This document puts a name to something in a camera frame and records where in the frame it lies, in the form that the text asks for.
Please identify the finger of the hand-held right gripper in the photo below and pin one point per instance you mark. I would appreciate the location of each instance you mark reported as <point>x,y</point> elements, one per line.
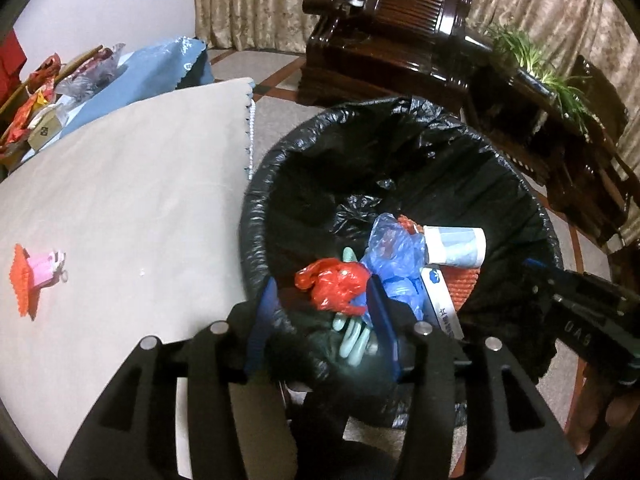
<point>575,282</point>

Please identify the blue white carton box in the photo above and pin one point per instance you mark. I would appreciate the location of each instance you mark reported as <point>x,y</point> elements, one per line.
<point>440,305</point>

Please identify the pink wrapper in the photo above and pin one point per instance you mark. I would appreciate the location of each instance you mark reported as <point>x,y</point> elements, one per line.
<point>45,262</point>

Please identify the dark wooden plant stand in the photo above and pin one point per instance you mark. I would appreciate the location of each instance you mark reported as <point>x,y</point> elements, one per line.
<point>550,135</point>

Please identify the blue plastic bag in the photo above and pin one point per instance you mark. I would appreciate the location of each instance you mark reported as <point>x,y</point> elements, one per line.
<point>390,250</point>

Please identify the beige tablecloth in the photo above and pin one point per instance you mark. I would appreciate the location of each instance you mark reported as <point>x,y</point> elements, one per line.
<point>125,185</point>

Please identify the red cloth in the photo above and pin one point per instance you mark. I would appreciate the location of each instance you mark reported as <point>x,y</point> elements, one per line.
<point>12,60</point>

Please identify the person's right hand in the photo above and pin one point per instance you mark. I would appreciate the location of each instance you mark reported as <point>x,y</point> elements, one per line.
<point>595,410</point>

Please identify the blue tablecloth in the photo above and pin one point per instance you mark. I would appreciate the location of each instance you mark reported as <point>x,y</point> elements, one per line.
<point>150,70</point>

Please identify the dark wooden armchair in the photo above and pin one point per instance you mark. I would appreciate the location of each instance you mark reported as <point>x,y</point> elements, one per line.
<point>390,25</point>

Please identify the small cardboard box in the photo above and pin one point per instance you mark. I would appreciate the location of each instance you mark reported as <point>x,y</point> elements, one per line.
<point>45,130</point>

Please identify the green potted plant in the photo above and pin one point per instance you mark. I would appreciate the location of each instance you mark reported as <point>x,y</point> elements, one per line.
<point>525,50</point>

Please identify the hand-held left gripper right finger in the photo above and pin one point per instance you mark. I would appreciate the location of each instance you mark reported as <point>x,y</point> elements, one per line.
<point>382,320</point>

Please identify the red plastic bag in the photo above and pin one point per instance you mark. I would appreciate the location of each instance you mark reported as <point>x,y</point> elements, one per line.
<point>330,280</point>

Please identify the blue white paper cup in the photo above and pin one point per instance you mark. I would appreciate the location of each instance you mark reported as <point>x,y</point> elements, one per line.
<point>455,246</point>

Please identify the red yellow packets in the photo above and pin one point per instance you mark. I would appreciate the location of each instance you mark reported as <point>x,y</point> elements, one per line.
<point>22,110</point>

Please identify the trash bin with black bag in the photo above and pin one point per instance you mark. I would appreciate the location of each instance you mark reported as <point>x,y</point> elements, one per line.
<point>450,170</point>

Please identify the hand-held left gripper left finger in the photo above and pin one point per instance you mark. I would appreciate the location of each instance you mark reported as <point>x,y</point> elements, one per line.
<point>265,310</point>

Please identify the clear plastic bag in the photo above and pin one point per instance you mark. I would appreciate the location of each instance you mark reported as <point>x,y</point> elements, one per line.
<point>90,72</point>

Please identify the beige patterned curtain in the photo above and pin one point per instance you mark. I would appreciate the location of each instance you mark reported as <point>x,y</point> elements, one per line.
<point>250,0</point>

